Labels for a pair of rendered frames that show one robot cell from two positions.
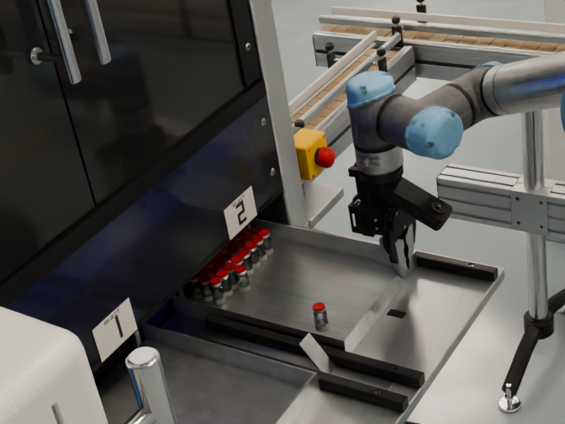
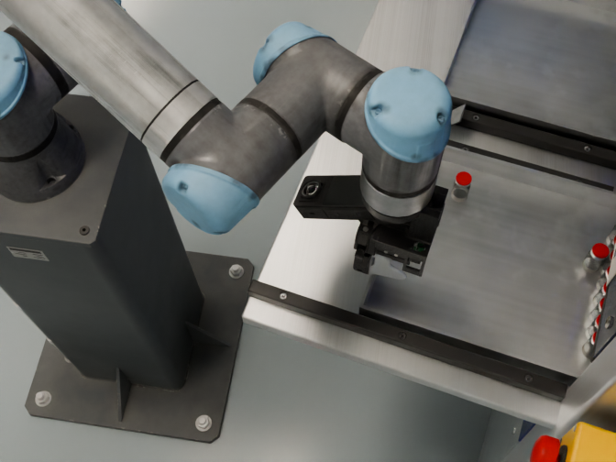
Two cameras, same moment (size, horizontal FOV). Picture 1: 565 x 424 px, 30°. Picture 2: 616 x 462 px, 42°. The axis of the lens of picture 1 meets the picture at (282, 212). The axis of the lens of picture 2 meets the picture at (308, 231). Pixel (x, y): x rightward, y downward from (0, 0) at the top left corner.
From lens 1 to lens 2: 1.87 m
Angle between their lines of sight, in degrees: 85
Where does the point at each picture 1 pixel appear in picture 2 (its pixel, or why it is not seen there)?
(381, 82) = (385, 81)
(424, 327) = not seen: hidden behind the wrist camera
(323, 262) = (496, 324)
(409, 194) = (350, 185)
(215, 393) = (548, 96)
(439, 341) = not seen: hidden behind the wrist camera
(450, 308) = (307, 236)
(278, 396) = (477, 94)
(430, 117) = (295, 26)
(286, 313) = (513, 220)
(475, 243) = not seen: outside the picture
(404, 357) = (352, 156)
